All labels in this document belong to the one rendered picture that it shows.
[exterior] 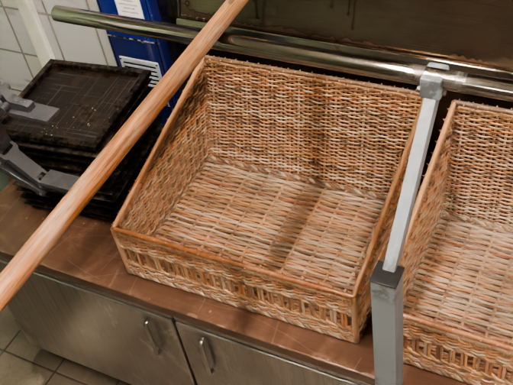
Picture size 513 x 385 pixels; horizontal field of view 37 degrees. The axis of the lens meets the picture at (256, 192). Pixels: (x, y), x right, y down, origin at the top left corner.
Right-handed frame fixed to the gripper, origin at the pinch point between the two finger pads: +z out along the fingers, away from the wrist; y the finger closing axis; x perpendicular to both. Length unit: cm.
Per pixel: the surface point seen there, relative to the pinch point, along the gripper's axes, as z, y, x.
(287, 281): 21, 46, -21
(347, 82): 17, 33, -67
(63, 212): 9.0, -1.6, 11.3
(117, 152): 9.3, -1.5, -1.1
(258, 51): 16.0, 1.4, -32.2
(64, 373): -57, 118, -18
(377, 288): 44, 24, -9
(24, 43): -81, 43, -72
